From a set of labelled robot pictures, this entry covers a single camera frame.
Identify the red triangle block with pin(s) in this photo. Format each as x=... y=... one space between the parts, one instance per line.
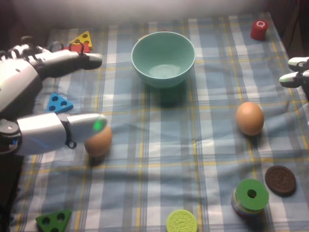
x=75 y=48

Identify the red cylinder block letter Q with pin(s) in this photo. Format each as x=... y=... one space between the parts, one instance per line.
x=258 y=31

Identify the green triangle block with holes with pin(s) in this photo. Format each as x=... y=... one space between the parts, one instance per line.
x=51 y=226

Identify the teal bowl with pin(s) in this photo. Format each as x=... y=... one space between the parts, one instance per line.
x=164 y=79

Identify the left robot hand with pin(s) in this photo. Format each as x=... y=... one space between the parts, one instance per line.
x=21 y=79

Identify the multicoloured stacked rings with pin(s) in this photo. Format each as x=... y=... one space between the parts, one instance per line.
x=237 y=209

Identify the yellow triangle block with holes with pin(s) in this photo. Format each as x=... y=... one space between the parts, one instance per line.
x=85 y=41

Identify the blue checked cloth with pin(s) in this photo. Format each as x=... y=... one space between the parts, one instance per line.
x=154 y=149

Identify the blue triangle block with holes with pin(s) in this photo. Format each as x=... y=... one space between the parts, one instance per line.
x=58 y=107

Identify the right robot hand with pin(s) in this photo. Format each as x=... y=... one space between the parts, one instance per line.
x=292 y=81

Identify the brown egg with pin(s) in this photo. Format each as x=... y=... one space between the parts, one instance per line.
x=99 y=146
x=249 y=118

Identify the lime green sandwich cookie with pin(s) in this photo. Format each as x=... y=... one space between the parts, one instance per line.
x=181 y=221

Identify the brown sandwich cookie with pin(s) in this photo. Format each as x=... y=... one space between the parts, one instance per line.
x=280 y=180

